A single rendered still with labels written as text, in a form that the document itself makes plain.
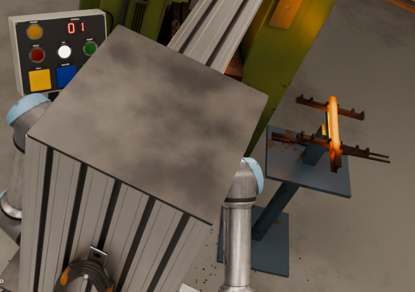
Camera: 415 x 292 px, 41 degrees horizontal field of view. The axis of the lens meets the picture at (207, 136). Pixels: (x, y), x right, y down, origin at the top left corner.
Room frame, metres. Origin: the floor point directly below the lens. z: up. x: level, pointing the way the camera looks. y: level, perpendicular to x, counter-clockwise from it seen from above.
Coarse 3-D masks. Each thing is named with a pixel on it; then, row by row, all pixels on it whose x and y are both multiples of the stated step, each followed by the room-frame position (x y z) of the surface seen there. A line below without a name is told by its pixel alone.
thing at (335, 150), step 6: (330, 96) 1.91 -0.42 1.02; (330, 102) 1.87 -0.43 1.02; (336, 102) 1.89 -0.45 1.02; (330, 108) 1.84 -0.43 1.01; (336, 108) 1.85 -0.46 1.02; (330, 114) 1.81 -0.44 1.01; (336, 114) 1.82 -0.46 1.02; (330, 120) 1.78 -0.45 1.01; (336, 120) 1.78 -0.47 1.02; (330, 126) 1.75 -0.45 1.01; (336, 126) 1.75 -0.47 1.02; (330, 132) 1.72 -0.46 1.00; (336, 132) 1.71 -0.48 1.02; (336, 138) 1.68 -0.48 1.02; (330, 144) 1.65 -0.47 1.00; (336, 144) 1.65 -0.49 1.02; (330, 150) 1.61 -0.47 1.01; (336, 150) 1.61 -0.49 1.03; (342, 150) 1.62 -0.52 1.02; (330, 156) 1.60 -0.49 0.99; (336, 156) 1.57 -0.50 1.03; (330, 162) 1.57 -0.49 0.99; (336, 162) 1.54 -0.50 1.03; (330, 168) 1.54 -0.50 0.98; (336, 168) 1.53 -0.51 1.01
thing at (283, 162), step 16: (272, 128) 1.86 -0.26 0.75; (272, 144) 1.76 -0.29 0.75; (288, 144) 1.80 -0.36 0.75; (272, 160) 1.68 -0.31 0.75; (288, 160) 1.72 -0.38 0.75; (320, 160) 1.80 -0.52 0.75; (272, 176) 1.59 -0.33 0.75; (288, 176) 1.63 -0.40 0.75; (304, 176) 1.67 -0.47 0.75; (320, 176) 1.70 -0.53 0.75; (336, 176) 1.74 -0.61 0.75; (336, 192) 1.66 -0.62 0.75
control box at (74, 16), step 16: (16, 16) 1.42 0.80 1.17; (32, 16) 1.44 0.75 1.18; (48, 16) 1.47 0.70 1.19; (64, 16) 1.49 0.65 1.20; (80, 16) 1.53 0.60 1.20; (96, 16) 1.57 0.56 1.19; (16, 32) 1.35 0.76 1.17; (48, 32) 1.43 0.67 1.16; (64, 32) 1.46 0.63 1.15; (80, 32) 1.50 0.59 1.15; (96, 32) 1.55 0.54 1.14; (16, 48) 1.33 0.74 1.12; (32, 48) 1.36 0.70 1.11; (48, 48) 1.40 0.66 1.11; (80, 48) 1.48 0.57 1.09; (96, 48) 1.52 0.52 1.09; (16, 64) 1.32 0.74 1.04; (32, 64) 1.34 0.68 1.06; (48, 64) 1.38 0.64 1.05; (64, 64) 1.41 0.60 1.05; (80, 64) 1.45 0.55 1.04; (16, 80) 1.32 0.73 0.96
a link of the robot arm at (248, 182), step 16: (240, 176) 1.06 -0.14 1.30; (256, 176) 1.08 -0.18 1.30; (240, 192) 1.03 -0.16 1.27; (256, 192) 1.07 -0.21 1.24; (224, 208) 1.01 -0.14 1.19; (240, 208) 1.01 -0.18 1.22; (224, 224) 0.97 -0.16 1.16; (240, 224) 0.97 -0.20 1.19; (224, 240) 0.94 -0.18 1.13; (240, 240) 0.94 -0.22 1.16; (224, 256) 0.91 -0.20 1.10; (240, 256) 0.91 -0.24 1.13; (224, 272) 0.88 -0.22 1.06; (240, 272) 0.88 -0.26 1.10; (224, 288) 0.84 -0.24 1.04; (240, 288) 0.84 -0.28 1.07
